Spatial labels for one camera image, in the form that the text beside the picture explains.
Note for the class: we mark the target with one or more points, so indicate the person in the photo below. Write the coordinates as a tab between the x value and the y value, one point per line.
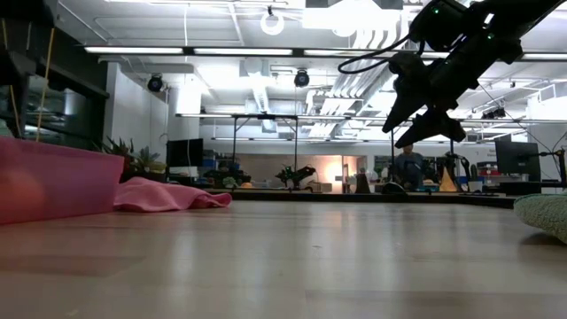
409	168

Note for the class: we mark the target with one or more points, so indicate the black round ceiling device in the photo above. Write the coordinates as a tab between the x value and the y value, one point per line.
155	83
301	78

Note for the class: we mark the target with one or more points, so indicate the black background robot arm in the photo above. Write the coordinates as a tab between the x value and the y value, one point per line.
456	161
294	175

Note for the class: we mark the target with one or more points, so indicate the black aluminium table frame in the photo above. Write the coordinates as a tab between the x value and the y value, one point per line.
354	197

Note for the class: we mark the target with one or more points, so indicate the black computer monitor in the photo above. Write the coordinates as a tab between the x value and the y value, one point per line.
184	153
517	159

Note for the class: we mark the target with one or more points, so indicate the ceiling light strip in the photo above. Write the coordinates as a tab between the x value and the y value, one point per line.
345	52
545	56
243	52
133	50

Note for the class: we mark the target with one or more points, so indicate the yellow cone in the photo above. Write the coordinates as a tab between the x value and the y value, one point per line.
448	182

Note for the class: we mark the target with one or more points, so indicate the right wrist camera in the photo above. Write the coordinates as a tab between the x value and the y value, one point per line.
407	66

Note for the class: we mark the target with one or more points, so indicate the pink translucent plastic bin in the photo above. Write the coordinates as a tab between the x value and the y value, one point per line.
57	177

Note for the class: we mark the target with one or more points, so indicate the black ceiling track lights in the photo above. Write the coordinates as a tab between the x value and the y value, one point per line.
494	113

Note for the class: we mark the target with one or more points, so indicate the pink microfiber towel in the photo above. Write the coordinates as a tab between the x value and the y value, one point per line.
164	197

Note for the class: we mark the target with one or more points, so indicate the succulent in black pot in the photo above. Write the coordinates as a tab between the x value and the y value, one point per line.
133	161

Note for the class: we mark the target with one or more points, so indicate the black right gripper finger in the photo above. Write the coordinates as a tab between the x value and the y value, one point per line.
436	126
407	104

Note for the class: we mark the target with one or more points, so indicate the light green microfiber towel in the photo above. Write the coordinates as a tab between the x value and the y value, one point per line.
545	215

